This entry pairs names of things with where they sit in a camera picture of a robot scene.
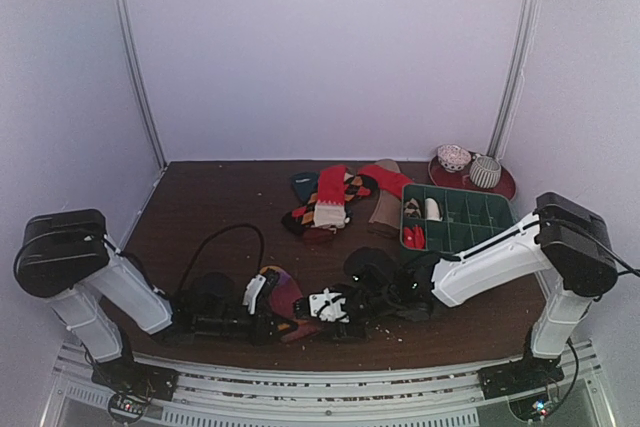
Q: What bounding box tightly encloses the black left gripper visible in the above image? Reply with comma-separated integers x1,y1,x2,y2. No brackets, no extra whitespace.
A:
195,307,296,350

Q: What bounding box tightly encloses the dark red round plate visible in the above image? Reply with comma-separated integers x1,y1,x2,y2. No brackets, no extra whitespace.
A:
428,157,516,200

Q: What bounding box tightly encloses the red and cream lace sock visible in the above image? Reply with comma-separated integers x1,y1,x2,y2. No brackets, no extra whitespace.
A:
313,165,347,228

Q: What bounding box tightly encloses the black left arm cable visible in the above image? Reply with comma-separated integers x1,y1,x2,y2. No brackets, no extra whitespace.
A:
177,224,266,298

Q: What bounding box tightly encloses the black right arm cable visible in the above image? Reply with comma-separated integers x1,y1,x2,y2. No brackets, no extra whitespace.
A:
604,241,640,278

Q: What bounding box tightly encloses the green plastic divided organizer tray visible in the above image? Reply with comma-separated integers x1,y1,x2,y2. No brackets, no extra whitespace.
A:
399,184,517,263

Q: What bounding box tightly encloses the round controller board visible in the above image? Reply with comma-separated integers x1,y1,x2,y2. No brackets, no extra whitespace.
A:
509,394,554,423
107,393,151,424

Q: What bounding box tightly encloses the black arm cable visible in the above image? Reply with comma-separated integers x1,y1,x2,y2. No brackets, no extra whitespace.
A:
604,241,640,278
177,224,266,298

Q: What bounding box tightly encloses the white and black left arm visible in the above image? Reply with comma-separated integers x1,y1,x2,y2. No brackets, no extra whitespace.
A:
13,209,298,391

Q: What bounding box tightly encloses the tan and brown ribbed sock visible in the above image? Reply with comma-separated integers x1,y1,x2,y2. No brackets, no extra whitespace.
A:
368,159,402,238

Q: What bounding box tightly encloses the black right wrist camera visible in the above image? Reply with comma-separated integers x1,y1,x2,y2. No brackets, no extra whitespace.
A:
343,247,398,291

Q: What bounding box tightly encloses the rolled argyle sock in tray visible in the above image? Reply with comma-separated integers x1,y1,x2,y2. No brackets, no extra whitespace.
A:
403,198,423,219

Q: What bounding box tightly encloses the dark teal sock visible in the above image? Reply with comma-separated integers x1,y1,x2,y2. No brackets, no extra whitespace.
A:
290,172,319,204

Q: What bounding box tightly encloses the left round controller board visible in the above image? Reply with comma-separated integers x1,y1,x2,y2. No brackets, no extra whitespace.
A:
107,393,151,424

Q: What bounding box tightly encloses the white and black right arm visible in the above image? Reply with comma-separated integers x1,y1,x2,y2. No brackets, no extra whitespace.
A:
312,192,618,389

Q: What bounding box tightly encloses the left aluminium corner post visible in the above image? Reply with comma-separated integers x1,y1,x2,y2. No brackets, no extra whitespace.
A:
114,0,168,171

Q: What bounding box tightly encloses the right round controller board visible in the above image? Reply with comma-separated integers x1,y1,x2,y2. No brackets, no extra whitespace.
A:
509,394,554,423

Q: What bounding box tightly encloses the patterned white ceramic bowl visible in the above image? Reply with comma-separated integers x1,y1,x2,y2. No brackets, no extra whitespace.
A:
437,144,472,173

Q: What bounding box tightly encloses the right aluminium corner post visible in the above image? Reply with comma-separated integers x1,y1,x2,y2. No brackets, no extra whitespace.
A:
487,0,540,161

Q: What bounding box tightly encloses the rolled red sock in tray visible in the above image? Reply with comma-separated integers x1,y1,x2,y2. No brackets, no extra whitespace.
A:
403,225,426,250

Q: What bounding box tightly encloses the striped grey ceramic cup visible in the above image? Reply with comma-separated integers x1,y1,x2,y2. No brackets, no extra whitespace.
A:
469,155,502,189

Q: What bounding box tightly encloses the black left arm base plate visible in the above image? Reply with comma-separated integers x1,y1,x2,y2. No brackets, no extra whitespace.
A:
91,357,179,401

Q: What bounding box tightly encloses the aluminium corner post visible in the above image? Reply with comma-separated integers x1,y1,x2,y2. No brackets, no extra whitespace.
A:
487,0,540,161
114,0,168,171

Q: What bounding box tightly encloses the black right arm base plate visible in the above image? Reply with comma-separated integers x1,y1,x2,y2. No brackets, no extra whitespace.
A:
478,355,564,400

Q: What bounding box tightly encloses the black red yellow argyle sock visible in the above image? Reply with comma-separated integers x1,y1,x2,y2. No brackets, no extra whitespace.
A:
281,172,378,236

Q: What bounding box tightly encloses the long red sock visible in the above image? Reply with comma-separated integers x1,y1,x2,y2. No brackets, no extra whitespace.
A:
358,164,413,199

